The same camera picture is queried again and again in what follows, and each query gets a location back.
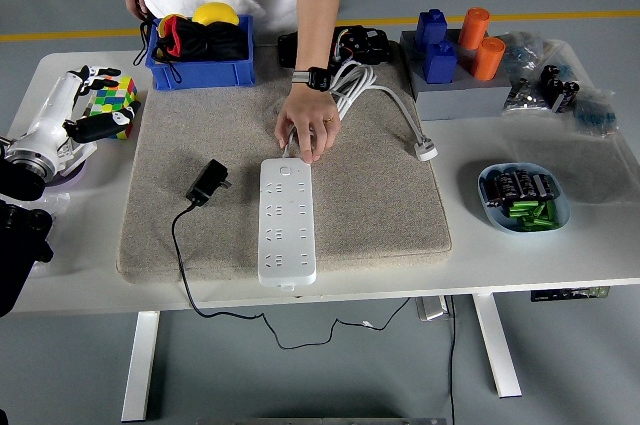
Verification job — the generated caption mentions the black table control panel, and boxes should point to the black table control panel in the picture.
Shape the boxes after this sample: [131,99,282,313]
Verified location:
[530,286,611,302]

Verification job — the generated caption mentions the black wristwatch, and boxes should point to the black wristwatch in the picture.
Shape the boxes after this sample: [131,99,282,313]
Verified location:
[291,66,332,92]

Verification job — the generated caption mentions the red and yellow fabric item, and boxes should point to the red and yellow fabric item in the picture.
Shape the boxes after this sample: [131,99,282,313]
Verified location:
[157,13,184,59]

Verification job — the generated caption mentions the black hanging cable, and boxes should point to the black hanging cable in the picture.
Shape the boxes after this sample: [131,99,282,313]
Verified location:
[448,294,459,425]

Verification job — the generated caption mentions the black capacitor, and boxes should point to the black capacitor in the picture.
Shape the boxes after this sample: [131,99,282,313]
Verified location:
[514,169,539,200]
[494,170,521,202]
[480,174,501,209]
[532,173,557,200]

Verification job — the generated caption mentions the clear bag of black capacitors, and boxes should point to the clear bag of black capacitors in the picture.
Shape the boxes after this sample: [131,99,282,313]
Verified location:
[539,63,581,114]

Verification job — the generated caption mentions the white power strip cable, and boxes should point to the white power strip cable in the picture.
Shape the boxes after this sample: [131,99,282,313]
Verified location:
[281,60,439,162]

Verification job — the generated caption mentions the person's left hand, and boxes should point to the person's left hand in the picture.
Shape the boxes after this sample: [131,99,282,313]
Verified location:
[273,87,343,165]

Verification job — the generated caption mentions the yellow ball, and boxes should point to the yellow ball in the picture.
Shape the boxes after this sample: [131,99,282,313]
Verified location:
[192,1,240,27]

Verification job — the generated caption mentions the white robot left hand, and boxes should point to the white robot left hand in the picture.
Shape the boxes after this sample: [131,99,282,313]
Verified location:
[10,64,143,167]

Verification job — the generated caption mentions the clear bag of small screws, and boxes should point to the clear bag of small screws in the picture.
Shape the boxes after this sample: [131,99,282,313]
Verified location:
[29,189,72,276]

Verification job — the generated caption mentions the thin black adapter cord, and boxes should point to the thin black adapter cord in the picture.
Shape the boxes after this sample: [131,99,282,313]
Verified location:
[171,202,414,351]

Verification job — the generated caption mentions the clear bag of metal screws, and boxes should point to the clear bag of metal screws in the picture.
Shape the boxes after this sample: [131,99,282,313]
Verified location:
[502,75,551,116]

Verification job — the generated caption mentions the clear bag of blue parts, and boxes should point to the clear bag of blue parts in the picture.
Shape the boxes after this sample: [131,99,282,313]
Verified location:
[499,30,546,79]
[569,87,619,139]

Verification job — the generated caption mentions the light blue tray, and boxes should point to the light blue tray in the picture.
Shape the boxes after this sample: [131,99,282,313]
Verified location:
[477,161,572,235]

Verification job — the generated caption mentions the white table leg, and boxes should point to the white table leg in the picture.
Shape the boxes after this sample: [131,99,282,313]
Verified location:
[472,293,523,399]
[121,310,161,422]

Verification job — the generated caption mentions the multicolour puzzle cube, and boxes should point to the multicolour puzzle cube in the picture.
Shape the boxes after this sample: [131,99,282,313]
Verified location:
[84,75,139,141]

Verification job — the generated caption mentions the blue plastic bin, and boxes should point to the blue plastic bin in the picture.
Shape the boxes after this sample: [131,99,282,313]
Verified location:
[144,13,256,92]

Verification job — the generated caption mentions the white power strip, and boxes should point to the white power strip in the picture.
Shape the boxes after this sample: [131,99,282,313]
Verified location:
[257,157,318,291]

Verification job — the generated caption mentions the black electronic device with wires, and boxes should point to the black electronic device with wires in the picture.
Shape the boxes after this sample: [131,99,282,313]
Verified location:
[277,24,394,71]

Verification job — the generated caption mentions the silver metal bracket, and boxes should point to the silver metal bracket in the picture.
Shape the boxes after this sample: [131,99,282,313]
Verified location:
[416,296,450,321]

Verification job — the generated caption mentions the grey block holder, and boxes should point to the grey block holder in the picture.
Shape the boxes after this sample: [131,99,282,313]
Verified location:
[399,28,512,121]

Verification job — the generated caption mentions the large clear plastic bag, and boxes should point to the large clear plastic bag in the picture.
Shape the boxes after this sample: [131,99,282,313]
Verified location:
[499,38,640,206]

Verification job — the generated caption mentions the purple disc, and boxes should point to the purple disc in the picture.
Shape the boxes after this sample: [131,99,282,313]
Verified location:
[44,159,91,189]

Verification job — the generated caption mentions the blue plastic block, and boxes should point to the blue plastic block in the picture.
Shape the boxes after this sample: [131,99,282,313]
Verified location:
[422,40,459,85]
[414,8,448,52]

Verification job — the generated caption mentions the black power adapter plug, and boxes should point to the black power adapter plug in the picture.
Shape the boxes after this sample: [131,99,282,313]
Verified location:
[185,158,233,207]

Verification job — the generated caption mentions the black drawstring bag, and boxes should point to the black drawstring bag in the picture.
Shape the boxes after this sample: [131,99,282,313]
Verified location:
[133,17,251,86]

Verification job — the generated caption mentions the grey-brown fabric mat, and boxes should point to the grey-brown fabric mat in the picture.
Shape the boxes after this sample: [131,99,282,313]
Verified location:
[115,42,454,286]

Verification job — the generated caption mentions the orange cylinder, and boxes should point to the orange cylinder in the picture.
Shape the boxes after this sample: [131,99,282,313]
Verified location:
[457,6,490,50]
[469,36,507,82]

